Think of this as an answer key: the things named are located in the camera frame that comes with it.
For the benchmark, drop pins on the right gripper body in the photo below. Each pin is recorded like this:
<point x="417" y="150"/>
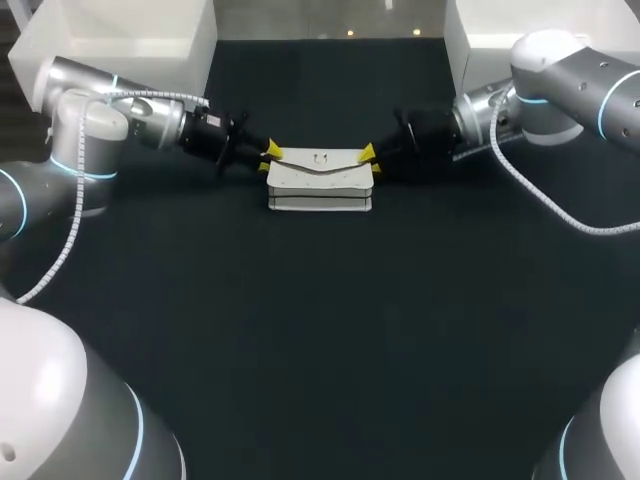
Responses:
<point x="430" y="132"/>

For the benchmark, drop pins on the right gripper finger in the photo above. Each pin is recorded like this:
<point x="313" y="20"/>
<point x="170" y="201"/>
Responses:
<point x="392" y="166"/>
<point x="380" y="149"/>

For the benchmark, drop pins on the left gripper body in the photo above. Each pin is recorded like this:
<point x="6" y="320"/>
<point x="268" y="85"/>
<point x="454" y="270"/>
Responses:
<point x="205" y="132"/>

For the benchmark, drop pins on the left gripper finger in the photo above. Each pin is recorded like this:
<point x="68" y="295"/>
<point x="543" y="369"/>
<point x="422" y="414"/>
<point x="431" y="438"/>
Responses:
<point x="262" y="146"/>
<point x="255" y="165"/>

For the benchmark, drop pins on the white flap bag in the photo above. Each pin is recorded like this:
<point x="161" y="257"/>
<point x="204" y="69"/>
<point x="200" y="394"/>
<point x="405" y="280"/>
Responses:
<point x="320" y="187"/>

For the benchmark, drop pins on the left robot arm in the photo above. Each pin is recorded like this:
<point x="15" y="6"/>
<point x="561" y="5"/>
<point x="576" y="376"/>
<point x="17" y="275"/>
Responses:
<point x="75" y="135"/>

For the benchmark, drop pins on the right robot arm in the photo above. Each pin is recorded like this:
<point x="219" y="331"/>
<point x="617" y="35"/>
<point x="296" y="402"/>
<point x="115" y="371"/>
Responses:
<point x="575" y="75"/>

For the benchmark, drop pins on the large white block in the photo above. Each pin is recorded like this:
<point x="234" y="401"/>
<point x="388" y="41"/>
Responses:
<point x="480" y="30"/>
<point x="125" y="35"/>

